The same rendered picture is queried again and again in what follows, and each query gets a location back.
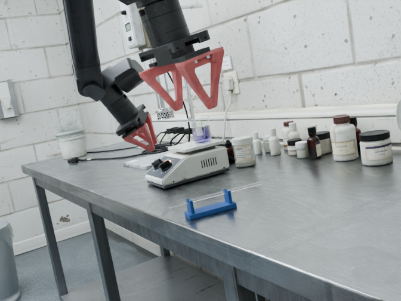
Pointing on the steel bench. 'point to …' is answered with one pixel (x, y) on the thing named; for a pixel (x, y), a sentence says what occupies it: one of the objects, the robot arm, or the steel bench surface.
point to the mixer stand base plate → (145, 163)
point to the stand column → (189, 98)
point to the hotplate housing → (193, 166)
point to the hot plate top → (193, 146)
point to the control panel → (161, 169)
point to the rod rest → (210, 208)
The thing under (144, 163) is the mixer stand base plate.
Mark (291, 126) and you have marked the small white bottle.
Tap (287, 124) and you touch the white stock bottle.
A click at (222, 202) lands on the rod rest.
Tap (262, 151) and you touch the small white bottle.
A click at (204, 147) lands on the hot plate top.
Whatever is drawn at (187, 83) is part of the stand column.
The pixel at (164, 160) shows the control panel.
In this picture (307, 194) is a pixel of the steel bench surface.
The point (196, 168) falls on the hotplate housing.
